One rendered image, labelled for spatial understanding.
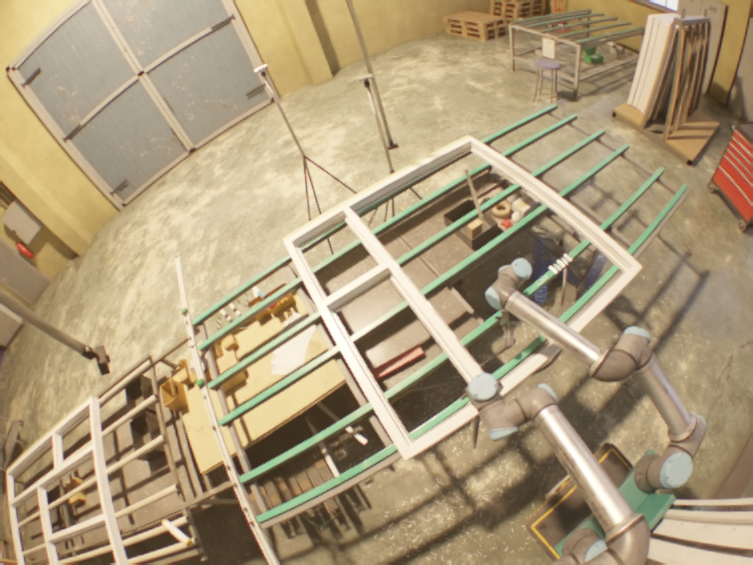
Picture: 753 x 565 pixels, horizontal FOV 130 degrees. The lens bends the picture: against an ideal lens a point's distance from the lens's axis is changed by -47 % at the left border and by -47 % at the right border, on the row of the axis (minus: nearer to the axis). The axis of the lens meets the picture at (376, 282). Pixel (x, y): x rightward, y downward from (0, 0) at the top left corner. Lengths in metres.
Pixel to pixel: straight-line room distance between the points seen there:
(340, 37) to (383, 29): 1.03
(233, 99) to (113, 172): 2.79
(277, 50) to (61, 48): 4.16
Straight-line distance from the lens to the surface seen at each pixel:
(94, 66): 6.86
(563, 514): 2.09
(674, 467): 1.60
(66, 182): 7.66
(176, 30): 6.65
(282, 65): 7.06
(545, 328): 1.28
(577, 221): 1.98
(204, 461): 2.24
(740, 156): 4.27
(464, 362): 1.43
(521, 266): 1.40
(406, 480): 2.33
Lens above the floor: 2.30
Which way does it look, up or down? 55 degrees down
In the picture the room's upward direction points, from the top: 25 degrees counter-clockwise
